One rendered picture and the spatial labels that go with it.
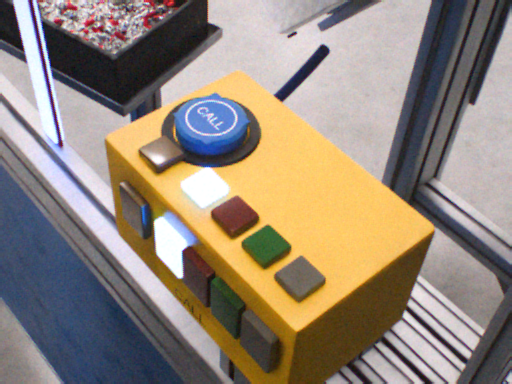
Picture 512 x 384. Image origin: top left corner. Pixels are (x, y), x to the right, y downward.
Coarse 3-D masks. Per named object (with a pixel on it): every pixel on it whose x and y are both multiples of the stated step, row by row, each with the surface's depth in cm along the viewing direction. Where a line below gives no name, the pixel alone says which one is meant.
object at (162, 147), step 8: (152, 144) 39; (160, 144) 39; (168, 144) 39; (144, 152) 39; (152, 152) 39; (160, 152) 39; (168, 152) 39; (176, 152) 39; (144, 160) 39; (152, 160) 38; (160, 160) 38; (168, 160) 38; (176, 160) 39; (152, 168) 38; (160, 168) 38
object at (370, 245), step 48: (192, 96) 42; (240, 96) 43; (144, 144) 40; (288, 144) 40; (144, 192) 39; (240, 192) 38; (288, 192) 38; (336, 192) 38; (384, 192) 38; (144, 240) 43; (192, 240) 37; (240, 240) 36; (288, 240) 36; (336, 240) 36; (384, 240) 36; (240, 288) 35; (336, 288) 34; (384, 288) 37; (288, 336) 33; (336, 336) 37
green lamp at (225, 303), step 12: (216, 288) 36; (228, 288) 36; (216, 300) 37; (228, 300) 35; (240, 300) 35; (216, 312) 37; (228, 312) 36; (240, 312) 35; (228, 324) 37; (240, 324) 36; (240, 336) 37
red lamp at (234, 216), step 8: (232, 200) 37; (240, 200) 37; (216, 208) 36; (224, 208) 36; (232, 208) 36; (240, 208) 36; (248, 208) 36; (216, 216) 36; (224, 216) 36; (232, 216) 36; (240, 216) 36; (248, 216) 36; (256, 216) 36; (224, 224) 36; (232, 224) 36; (240, 224) 36; (248, 224) 36; (232, 232) 35; (240, 232) 36
